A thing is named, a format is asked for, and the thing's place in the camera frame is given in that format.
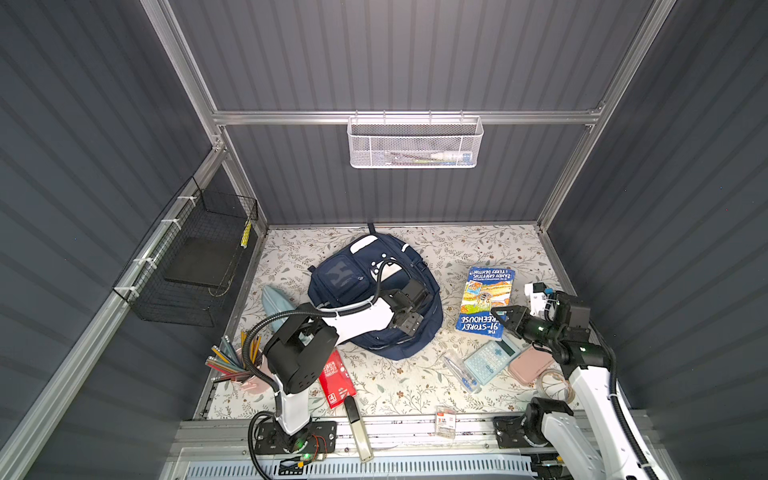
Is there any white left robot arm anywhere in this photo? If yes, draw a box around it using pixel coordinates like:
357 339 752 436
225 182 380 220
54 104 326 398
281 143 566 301
241 271 434 437

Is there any small clear packet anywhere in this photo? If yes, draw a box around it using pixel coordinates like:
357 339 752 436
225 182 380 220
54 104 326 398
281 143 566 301
435 406 457 439

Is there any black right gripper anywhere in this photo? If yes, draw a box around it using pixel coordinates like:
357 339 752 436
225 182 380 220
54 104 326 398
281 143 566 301
492 304 561 349

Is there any navy blue student backpack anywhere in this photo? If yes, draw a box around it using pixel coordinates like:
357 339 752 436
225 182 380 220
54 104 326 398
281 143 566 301
308 227 444 360

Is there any black wire wall basket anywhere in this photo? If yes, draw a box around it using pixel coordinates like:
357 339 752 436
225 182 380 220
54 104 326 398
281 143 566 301
113 181 259 328

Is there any light green calculator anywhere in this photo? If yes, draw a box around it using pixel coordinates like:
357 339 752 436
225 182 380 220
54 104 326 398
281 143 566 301
464 338 523 385

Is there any clear blue pen case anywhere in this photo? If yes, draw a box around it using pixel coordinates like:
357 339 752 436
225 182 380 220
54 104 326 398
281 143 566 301
443 354 482 394

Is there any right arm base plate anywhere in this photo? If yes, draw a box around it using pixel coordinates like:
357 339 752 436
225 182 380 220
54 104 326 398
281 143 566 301
492 412 554 449

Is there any white wire mesh basket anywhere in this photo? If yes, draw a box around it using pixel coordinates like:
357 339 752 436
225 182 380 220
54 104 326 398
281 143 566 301
346 115 484 169

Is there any pink pouch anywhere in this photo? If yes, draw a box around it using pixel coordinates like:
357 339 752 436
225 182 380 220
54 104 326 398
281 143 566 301
508 348 554 385

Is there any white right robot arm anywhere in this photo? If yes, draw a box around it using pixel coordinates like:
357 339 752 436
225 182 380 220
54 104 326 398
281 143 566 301
491 282 668 479

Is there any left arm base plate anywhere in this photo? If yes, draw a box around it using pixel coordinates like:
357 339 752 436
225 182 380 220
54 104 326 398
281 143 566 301
253 420 338 455

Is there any white tube in basket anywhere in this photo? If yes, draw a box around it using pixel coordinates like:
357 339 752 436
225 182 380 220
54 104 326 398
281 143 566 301
430 151 473 165

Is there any coiled beige cable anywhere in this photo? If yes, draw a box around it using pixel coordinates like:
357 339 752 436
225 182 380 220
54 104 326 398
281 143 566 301
535 368 577 404

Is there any black silver stapler tool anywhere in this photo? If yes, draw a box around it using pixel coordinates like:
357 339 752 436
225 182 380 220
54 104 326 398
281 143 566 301
344 396 374 463

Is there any red notebook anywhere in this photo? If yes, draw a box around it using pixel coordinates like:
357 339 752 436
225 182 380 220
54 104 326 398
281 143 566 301
319 350 357 409

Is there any pink cup with pencils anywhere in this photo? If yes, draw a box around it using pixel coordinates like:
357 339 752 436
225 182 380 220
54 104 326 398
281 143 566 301
205 335 273 393

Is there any light blue folded cloth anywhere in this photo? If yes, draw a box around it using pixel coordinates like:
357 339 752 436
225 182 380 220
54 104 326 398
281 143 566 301
261 285 295 333

